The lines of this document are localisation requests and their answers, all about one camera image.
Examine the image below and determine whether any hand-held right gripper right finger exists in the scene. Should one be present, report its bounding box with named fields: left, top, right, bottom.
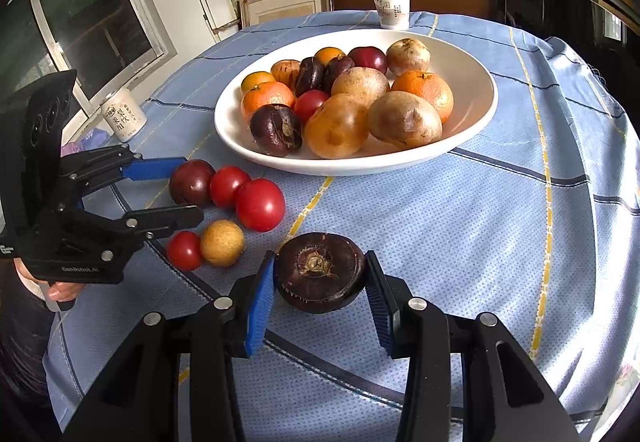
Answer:
left=364, top=251, right=581, bottom=442

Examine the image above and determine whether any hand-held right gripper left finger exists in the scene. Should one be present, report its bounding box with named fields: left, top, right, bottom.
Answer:
left=62, top=251, right=277, bottom=442

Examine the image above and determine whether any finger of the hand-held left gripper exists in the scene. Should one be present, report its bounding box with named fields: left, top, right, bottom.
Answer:
left=75, top=205, right=205, bottom=248
left=62, top=145, right=188, bottom=195

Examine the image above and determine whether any dark red plum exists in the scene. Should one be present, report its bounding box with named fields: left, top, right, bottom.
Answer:
left=168, top=159, right=217, bottom=208
left=347, top=46, right=389, bottom=74

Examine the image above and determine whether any dark purple mangosteen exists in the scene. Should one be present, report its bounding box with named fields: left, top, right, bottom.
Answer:
left=274, top=232, right=367, bottom=314
left=249, top=104, right=304, bottom=157
left=294, top=56, right=326, bottom=98
left=321, top=55, right=356, bottom=93

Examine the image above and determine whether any red tomato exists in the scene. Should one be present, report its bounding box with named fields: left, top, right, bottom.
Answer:
left=293, top=90, right=331, bottom=125
left=209, top=165, right=252, bottom=209
left=165, top=231, right=204, bottom=272
left=235, top=178, right=286, bottom=233

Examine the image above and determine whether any yellow orange round fruit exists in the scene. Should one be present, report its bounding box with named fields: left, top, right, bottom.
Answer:
left=304, top=93, right=371, bottom=160

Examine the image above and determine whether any tan round fruit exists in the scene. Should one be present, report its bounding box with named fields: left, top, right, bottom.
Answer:
left=385, top=38, right=431, bottom=76
left=331, top=67, right=391, bottom=108
left=367, top=91, right=443, bottom=149

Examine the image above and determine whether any white oval bowl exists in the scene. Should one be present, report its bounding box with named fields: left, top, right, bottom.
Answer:
left=214, top=28, right=499, bottom=176

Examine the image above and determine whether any person's left hand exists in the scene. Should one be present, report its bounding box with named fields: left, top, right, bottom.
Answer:
left=17, top=267, right=86, bottom=312

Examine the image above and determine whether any beige drink can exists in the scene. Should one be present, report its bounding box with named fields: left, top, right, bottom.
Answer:
left=100, top=89, right=148, bottom=143

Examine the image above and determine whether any small yellow fruit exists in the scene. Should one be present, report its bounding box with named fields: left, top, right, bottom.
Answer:
left=200, top=219, right=246, bottom=268

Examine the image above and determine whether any purple cloth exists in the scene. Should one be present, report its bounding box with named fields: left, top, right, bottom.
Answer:
left=70, top=128, right=110, bottom=150

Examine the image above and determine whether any blue checked tablecloth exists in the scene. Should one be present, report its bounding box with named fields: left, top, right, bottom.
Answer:
left=42, top=11, right=640, bottom=433

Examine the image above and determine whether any mandarin orange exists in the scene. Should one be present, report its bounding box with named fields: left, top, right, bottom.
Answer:
left=391, top=70, right=454, bottom=124
left=241, top=81, right=297, bottom=120
left=241, top=71, right=277, bottom=93

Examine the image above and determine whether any white framed window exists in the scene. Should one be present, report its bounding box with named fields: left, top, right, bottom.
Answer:
left=10, top=0, right=176, bottom=118

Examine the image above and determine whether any striped orange fruit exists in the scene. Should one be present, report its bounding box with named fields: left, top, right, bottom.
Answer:
left=270, top=60, right=302, bottom=88

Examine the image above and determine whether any white paper cup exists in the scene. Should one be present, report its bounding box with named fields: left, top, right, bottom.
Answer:
left=369, top=0, right=412, bottom=31

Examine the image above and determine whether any black flat panel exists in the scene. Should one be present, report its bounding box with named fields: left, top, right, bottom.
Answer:
left=504, top=0, right=628, bottom=48

